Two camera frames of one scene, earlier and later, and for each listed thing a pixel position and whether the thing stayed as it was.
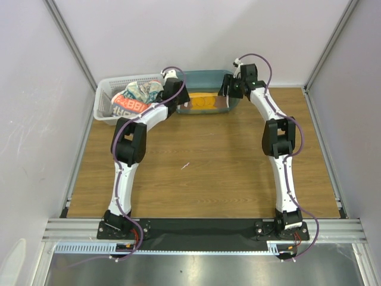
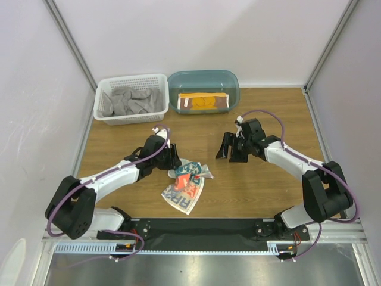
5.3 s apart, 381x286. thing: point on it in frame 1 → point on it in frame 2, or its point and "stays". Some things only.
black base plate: [172, 235] stays
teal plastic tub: [203, 87] stays
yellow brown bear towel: [205, 100] stays
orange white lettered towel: [122, 106] → [184, 192]
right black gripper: [227, 86] → [236, 148]
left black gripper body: [182, 98] → [166, 159]
